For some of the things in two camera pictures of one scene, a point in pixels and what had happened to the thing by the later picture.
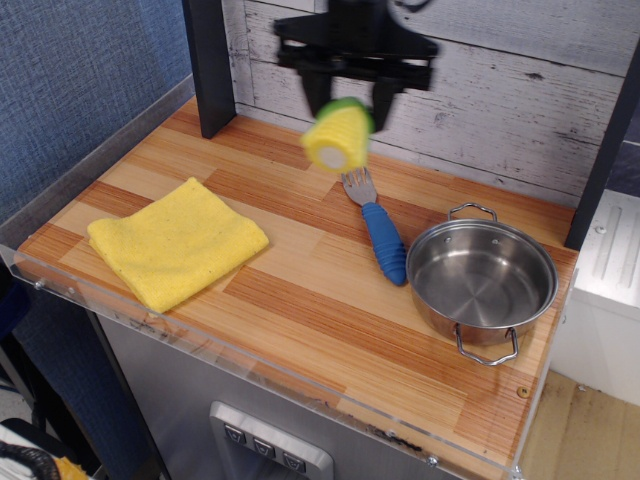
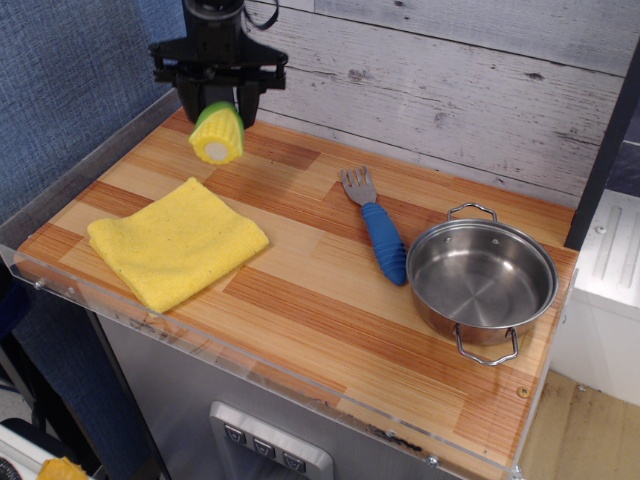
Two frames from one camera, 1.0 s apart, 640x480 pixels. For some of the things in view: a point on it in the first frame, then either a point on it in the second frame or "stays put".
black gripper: [358, 39] -> [217, 50]
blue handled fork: [383, 233] stays put
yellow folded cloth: [177, 245] stays put
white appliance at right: [597, 340] stays put
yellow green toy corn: [338, 139] -> [218, 135]
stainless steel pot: [481, 279] stays put
